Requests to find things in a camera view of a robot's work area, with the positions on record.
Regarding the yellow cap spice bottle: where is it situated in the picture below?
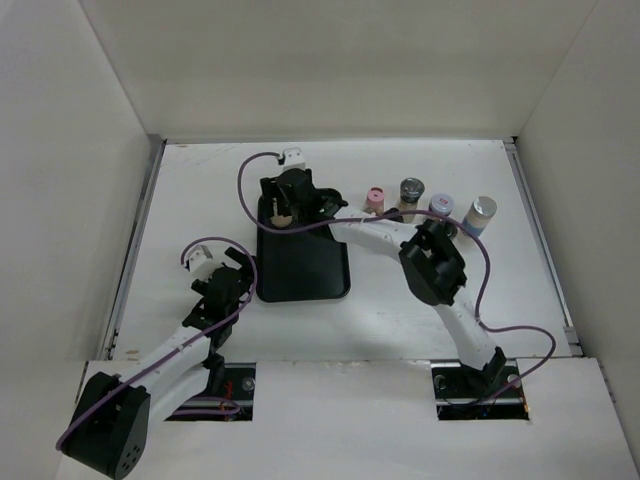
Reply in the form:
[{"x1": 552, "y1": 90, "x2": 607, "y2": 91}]
[{"x1": 270, "y1": 199, "x2": 295, "y2": 230}]

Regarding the pink cap spice bottle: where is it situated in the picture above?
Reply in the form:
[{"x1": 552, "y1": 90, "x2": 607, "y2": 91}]
[{"x1": 362, "y1": 187, "x2": 385, "y2": 217}]

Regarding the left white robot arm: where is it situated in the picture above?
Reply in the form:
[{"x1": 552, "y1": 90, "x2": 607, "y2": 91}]
[{"x1": 55, "y1": 241, "x2": 258, "y2": 479}]

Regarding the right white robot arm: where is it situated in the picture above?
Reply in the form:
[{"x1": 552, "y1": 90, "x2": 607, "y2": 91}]
[{"x1": 258, "y1": 168, "x2": 506, "y2": 396}]

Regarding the black rectangular plastic tray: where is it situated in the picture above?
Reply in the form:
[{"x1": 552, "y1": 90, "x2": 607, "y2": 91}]
[{"x1": 256, "y1": 227, "x2": 351, "y2": 303}]

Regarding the grey cap pepper grinder bottle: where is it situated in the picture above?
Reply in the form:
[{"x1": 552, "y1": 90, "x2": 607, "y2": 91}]
[{"x1": 397, "y1": 177, "x2": 425, "y2": 211}]

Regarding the red label spice jar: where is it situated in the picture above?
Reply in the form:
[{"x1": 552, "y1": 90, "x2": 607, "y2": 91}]
[{"x1": 429, "y1": 193, "x2": 455, "y2": 216}]

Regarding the black cap grinder bottle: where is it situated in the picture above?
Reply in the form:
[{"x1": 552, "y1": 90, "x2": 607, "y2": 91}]
[{"x1": 443, "y1": 222, "x2": 458, "y2": 240}]

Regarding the silver cap blue label bottle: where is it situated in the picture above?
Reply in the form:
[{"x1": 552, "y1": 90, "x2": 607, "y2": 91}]
[{"x1": 462, "y1": 196, "x2": 497, "y2": 238}]

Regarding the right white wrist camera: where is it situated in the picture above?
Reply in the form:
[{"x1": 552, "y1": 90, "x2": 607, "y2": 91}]
[{"x1": 185, "y1": 245, "x2": 217, "y2": 281}]

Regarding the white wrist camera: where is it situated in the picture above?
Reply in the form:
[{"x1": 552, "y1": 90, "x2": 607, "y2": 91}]
[
  {"x1": 185, "y1": 245, "x2": 217, "y2": 281},
  {"x1": 277, "y1": 147, "x2": 306, "y2": 172}
]

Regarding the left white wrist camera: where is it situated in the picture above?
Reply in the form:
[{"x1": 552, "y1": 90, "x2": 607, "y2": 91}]
[{"x1": 277, "y1": 147, "x2": 306, "y2": 172}]

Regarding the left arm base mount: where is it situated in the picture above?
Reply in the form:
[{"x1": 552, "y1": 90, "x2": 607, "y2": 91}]
[{"x1": 167, "y1": 353, "x2": 257, "y2": 422}]

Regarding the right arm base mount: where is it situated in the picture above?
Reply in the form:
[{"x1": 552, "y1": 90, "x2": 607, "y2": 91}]
[{"x1": 431, "y1": 360, "x2": 529, "y2": 421}]

